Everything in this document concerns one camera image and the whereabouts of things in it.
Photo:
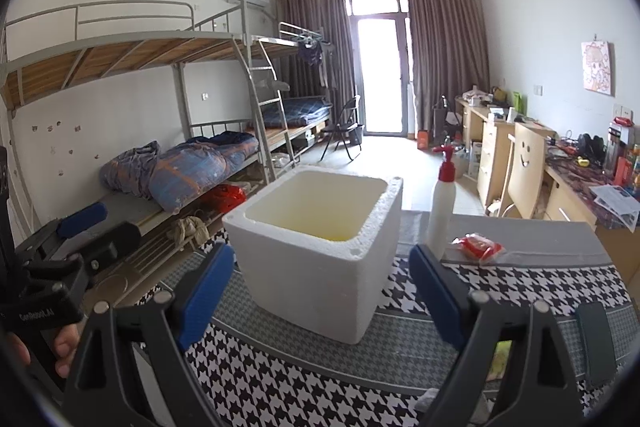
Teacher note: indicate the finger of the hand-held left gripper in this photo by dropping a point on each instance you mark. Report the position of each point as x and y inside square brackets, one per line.
[112, 247]
[82, 219]

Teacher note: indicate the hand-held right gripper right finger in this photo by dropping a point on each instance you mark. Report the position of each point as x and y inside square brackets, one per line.
[440, 297]

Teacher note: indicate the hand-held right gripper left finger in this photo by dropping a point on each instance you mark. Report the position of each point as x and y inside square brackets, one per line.
[207, 292]

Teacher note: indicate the white foam box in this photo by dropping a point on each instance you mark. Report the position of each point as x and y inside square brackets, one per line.
[310, 287]

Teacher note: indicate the person's left hand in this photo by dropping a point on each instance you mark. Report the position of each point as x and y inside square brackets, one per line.
[65, 347]

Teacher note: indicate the red snack packet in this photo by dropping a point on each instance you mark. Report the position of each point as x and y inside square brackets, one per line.
[477, 249]

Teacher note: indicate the beige cloth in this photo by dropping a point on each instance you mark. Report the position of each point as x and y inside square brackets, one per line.
[189, 231]

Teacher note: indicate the white pump bottle red cap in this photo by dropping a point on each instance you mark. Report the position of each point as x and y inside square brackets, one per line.
[442, 217]

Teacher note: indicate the red bag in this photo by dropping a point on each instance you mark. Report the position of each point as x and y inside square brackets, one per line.
[227, 199]

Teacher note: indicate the blue orange quilt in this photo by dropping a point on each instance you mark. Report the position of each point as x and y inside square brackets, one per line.
[190, 167]

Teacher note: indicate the houndstooth tablecloth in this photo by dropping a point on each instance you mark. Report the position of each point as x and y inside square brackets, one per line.
[350, 382]

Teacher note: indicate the light wooden desk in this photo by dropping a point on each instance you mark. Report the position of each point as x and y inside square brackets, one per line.
[492, 157]

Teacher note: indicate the wooden chair with smiley face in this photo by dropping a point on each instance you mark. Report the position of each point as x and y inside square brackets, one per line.
[525, 172]

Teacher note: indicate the wooden desk with patterned cloth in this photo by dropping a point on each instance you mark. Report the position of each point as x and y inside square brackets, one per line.
[565, 202]

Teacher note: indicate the orange box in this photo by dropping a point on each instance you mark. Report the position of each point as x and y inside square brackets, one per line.
[423, 139]

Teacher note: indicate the black smartphone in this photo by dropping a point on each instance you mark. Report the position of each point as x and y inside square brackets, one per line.
[595, 342]

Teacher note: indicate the grey metal bunk bed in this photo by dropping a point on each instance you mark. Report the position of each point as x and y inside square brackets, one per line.
[125, 49]
[280, 39]

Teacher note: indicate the printed papers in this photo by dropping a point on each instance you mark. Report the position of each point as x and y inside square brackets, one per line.
[612, 202]

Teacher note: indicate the dark blue mattress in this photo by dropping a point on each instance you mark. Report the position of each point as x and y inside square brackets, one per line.
[300, 109]

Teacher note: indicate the green packet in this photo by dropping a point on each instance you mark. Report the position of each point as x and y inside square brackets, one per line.
[516, 102]

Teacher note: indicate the black folding chair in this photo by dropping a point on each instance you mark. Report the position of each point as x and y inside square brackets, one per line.
[350, 107]

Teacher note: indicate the black headphones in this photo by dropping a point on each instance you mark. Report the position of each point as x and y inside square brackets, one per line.
[590, 146]

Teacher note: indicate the red carton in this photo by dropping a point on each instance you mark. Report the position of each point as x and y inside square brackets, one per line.
[623, 171]

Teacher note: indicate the dark water bottle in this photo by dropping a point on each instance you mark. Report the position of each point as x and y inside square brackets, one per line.
[612, 152]

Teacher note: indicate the glass balcony door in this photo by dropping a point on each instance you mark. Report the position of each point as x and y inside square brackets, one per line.
[380, 72]

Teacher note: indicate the brown curtain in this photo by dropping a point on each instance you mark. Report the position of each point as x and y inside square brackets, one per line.
[445, 47]
[310, 12]

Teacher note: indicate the red tin box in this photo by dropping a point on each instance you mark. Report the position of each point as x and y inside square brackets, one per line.
[623, 123]

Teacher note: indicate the hanging dark clothes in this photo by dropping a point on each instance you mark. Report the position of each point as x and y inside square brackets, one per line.
[310, 54]

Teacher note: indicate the white wall socket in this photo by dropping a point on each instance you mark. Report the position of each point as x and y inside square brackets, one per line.
[623, 110]

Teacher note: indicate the cartoon wall poster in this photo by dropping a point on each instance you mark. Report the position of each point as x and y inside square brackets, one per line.
[597, 67]

